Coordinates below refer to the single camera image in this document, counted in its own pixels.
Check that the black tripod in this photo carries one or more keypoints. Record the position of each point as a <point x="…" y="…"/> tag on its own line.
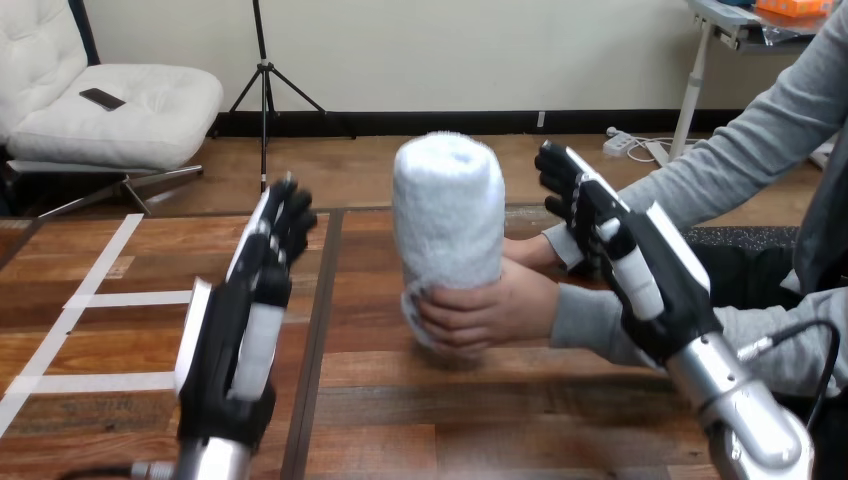
<point x="265" y="79"/>

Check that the foil sheet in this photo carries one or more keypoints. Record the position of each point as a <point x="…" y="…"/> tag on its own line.
<point x="782" y="33"/>

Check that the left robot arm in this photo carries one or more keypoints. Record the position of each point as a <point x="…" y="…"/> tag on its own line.
<point x="215" y="462"/>

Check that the person's hand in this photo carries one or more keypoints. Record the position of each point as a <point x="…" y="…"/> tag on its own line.
<point x="503" y="308"/>
<point x="530" y="252"/>

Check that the orange thing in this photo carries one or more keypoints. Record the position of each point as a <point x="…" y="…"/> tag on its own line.
<point x="792" y="6"/>

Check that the white power strip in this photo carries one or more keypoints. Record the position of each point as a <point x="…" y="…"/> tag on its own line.
<point x="617" y="143"/>

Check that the black phone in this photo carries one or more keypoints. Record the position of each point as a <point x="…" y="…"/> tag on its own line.
<point x="102" y="98"/>

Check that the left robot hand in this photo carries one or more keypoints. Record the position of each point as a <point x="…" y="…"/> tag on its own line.
<point x="218" y="344"/>

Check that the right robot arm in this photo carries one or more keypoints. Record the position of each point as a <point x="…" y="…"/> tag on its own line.
<point x="742" y="404"/>

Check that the white towel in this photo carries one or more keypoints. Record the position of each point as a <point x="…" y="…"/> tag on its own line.
<point x="447" y="205"/>

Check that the white cushioned chair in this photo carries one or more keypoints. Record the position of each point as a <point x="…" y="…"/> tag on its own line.
<point x="132" y="119"/>

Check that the person's forearm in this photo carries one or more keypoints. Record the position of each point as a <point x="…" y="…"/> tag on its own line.
<point x="586" y="321"/>
<point x="729" y="159"/>

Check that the person's body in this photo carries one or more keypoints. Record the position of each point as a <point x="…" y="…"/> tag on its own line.
<point x="828" y="232"/>

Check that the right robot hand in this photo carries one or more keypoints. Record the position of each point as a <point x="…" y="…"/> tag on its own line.
<point x="669" y="285"/>

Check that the dark speckled mat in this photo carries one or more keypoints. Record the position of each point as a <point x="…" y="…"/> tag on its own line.
<point x="735" y="237"/>

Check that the white desk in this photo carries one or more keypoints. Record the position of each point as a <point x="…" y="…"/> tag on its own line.
<point x="694" y="86"/>

